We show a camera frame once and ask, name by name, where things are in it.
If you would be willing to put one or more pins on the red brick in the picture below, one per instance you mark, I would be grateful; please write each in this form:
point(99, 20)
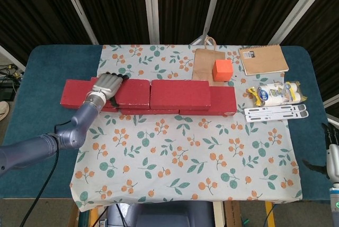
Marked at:
point(180, 94)
point(74, 92)
point(148, 111)
point(135, 92)
point(222, 100)

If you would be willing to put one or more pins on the brown paper bag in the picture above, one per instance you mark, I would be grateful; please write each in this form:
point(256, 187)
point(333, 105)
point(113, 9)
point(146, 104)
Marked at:
point(202, 65)

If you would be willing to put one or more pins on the white folding stand strip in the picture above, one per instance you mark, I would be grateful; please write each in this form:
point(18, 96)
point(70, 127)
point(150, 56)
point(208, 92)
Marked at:
point(272, 109)
point(278, 116)

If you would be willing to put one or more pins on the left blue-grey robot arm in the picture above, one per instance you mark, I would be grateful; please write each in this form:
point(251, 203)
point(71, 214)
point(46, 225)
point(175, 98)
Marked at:
point(69, 135)

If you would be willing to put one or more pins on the wrapped white roll pack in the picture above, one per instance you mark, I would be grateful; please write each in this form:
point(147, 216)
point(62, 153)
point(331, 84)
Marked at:
point(275, 93)

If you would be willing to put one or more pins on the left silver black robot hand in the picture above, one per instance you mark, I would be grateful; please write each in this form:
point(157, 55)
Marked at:
point(107, 85)

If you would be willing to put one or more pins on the orange cube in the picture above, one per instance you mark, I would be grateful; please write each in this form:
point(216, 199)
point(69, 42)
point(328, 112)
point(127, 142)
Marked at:
point(222, 69)

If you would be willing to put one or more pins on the brown spiral notebook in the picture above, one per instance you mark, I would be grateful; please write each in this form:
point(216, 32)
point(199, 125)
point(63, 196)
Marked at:
point(263, 59)

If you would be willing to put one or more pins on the white partition frame post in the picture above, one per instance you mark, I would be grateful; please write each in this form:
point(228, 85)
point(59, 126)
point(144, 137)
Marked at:
point(79, 7)
point(214, 2)
point(296, 10)
point(151, 7)

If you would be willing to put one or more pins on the blue table cover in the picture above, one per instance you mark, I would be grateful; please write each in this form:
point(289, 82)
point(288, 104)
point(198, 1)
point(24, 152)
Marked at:
point(39, 79)

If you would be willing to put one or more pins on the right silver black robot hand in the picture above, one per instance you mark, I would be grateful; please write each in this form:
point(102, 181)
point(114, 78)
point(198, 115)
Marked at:
point(333, 158)

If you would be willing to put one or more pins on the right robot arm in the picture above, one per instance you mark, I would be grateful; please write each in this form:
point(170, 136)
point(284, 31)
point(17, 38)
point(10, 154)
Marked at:
point(335, 203)

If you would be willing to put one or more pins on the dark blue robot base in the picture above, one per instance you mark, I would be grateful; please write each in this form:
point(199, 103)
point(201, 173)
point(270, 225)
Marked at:
point(164, 215)

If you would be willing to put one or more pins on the floral print tablecloth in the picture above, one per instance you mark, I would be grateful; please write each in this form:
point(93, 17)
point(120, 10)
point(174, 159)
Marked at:
point(172, 153)

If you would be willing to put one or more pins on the black equipment box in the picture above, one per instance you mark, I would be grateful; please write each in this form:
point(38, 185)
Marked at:
point(6, 90)

